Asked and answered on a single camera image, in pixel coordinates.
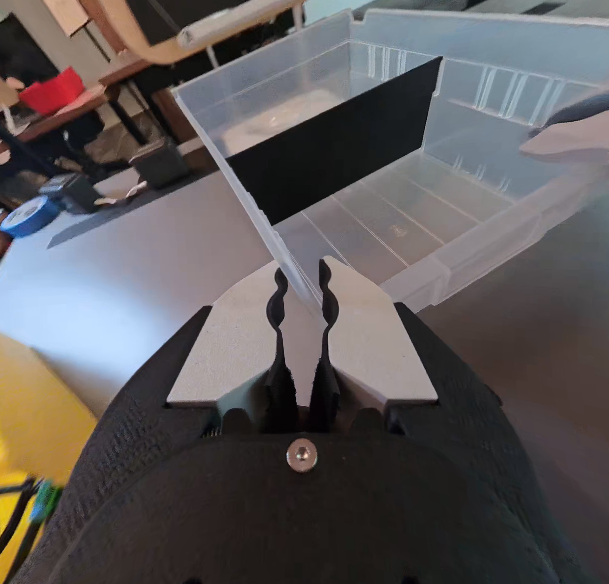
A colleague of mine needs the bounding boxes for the black divider panel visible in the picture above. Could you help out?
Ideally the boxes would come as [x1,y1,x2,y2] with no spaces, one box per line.
[226,56,443,227]

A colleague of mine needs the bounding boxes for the red box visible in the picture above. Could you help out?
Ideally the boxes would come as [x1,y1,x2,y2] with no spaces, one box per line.
[19,66,86,116]

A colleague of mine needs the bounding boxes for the yellow plastic bin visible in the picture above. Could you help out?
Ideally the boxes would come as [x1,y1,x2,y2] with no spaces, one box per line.
[0,334,98,584]

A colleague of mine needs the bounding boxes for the dark grey box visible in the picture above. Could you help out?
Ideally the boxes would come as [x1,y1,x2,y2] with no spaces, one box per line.
[129,137,190,190]

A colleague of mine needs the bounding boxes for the grey desk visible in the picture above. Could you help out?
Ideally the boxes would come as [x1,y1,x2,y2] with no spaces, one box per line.
[0,136,609,584]

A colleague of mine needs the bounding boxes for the dark wooden desk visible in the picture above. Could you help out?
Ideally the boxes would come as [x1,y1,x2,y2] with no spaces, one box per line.
[0,58,158,166]

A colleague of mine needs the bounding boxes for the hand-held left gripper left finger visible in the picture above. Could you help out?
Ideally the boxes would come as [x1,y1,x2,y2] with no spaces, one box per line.
[167,259,298,433]

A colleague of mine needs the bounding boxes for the blue tape roll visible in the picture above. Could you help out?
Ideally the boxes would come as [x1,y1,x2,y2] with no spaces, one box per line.
[0,195,60,238]

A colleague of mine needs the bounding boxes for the black power adapter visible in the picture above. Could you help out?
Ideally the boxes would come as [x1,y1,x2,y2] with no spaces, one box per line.
[40,172,102,215]

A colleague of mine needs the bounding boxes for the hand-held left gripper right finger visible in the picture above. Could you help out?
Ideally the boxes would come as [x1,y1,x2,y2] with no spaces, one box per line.
[309,256,438,433]

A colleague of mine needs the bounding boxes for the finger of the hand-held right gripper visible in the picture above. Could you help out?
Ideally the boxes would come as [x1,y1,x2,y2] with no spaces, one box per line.
[519,91,609,163]

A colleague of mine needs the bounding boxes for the black braided cable green plugs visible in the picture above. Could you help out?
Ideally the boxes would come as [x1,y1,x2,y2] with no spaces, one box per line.
[0,477,65,570]

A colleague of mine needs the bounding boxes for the clear plastic bin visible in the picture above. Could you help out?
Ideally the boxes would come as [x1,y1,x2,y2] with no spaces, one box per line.
[171,8,609,315]

